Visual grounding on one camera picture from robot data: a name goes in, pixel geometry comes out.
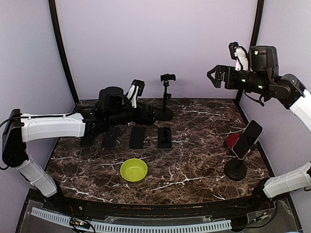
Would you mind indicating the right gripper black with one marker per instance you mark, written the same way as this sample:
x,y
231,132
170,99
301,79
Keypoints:
x,y
230,83

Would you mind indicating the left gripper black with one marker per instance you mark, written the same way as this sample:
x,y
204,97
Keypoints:
x,y
149,120

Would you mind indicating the black tall phone stand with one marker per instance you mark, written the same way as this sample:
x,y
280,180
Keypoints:
x,y
166,113

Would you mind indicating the large black phone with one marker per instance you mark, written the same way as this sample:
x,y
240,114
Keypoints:
x,y
137,137

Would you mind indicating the pink phone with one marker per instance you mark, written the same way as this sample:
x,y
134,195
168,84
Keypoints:
x,y
164,138

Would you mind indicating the purple edged phone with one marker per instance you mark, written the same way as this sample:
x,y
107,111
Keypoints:
x,y
110,138

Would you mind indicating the green bowl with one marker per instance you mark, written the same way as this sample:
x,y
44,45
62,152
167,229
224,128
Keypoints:
x,y
134,170

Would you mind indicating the dark blue phone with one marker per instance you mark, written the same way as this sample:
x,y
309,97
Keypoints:
x,y
86,141

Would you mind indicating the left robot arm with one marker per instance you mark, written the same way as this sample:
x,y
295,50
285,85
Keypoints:
x,y
113,108

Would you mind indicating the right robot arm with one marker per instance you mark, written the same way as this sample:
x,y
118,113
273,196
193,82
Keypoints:
x,y
256,71

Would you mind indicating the red bowl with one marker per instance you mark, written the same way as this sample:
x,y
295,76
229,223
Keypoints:
x,y
233,138

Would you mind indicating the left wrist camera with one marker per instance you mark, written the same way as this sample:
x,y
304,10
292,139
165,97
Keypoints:
x,y
135,90

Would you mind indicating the right black corner post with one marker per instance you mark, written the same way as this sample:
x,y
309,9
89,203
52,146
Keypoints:
x,y
254,38

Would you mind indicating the black corner post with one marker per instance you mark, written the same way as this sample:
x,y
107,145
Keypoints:
x,y
61,50
254,38

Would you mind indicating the black front rail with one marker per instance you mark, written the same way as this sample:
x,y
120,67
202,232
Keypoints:
x,y
99,210

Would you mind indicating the white cable duct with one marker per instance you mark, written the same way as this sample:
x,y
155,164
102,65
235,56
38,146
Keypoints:
x,y
134,225

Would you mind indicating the left black corner post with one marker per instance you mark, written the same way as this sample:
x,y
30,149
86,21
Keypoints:
x,y
61,50

